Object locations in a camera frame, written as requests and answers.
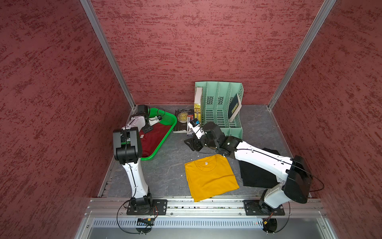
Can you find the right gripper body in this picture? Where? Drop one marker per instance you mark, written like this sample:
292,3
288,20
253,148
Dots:
204,141

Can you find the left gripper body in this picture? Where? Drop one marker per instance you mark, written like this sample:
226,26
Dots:
146,128

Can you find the red t-shirt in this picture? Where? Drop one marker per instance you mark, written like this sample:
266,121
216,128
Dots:
151,140

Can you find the green plastic basket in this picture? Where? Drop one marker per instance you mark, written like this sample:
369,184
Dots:
168,119

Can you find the yellow t-shirt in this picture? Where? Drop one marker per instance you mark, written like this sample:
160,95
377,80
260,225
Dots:
210,176

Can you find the black t-shirt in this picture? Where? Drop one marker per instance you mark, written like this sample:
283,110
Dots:
256,176

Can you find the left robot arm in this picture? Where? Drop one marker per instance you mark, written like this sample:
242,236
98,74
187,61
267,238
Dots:
127,149

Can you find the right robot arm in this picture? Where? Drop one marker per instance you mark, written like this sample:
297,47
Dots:
292,174

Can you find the pencil box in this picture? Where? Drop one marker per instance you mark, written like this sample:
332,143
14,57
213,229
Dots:
190,117

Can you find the black moon book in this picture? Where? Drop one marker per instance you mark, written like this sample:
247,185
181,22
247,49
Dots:
183,117

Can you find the dark green notebook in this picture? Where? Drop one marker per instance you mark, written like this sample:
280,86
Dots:
234,108

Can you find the mint green file organizer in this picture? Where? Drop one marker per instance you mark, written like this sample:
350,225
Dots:
216,98

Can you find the yellow book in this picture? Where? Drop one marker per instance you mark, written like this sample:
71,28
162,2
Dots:
198,103

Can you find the left corner metal profile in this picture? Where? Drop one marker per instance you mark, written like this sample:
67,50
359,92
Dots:
96,25

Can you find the corner metal profile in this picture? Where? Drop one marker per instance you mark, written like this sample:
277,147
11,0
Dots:
316,25
96,25

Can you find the right corner metal profile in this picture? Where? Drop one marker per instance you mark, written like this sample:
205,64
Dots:
316,25

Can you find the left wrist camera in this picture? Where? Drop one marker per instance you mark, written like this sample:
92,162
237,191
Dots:
155,120

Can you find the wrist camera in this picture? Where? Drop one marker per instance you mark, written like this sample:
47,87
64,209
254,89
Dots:
197,128
155,120

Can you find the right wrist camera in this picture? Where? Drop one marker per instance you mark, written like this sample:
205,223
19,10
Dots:
197,128

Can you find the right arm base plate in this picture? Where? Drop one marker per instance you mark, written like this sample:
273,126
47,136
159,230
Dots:
255,208

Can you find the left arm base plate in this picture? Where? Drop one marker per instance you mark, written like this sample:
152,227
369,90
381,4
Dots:
158,208

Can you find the aluminium rail frame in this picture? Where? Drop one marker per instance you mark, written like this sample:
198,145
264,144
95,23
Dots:
222,212

